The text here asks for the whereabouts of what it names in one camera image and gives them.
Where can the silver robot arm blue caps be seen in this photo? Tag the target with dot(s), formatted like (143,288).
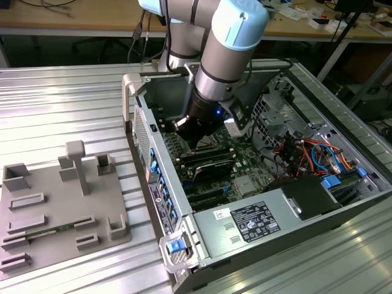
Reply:
(226,61)

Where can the black RAM slot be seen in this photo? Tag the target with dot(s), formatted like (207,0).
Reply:
(211,151)
(211,159)

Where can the black graphics card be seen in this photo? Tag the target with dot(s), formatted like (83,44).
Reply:
(214,171)

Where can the green motherboard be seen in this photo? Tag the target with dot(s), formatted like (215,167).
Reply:
(245,162)

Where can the perforated metal drive cage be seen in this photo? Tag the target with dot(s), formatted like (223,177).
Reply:
(275,116)

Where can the grey power supply unit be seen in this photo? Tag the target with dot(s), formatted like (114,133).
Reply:
(211,235)

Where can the black office chair base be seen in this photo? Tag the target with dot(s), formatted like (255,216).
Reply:
(104,46)

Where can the black plastic shroud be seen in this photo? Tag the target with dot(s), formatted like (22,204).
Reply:
(306,196)

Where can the blue case latch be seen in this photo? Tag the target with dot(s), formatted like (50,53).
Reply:
(176,246)

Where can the blue disk carrier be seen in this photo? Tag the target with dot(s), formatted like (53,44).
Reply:
(332,182)

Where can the wooden desk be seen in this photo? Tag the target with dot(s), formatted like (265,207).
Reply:
(92,15)

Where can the white tray black inlay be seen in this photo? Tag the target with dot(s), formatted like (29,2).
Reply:
(321,22)

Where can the open black grey PC case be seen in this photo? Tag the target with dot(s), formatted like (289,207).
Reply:
(306,242)

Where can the grey parts rack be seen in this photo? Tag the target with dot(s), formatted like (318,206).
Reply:
(61,199)

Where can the blue plastic clip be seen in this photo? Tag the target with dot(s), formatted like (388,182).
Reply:
(361,172)

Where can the green RAM stick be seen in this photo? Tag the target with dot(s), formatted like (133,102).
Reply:
(50,230)

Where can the white brown box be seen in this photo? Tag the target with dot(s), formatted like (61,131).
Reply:
(381,26)

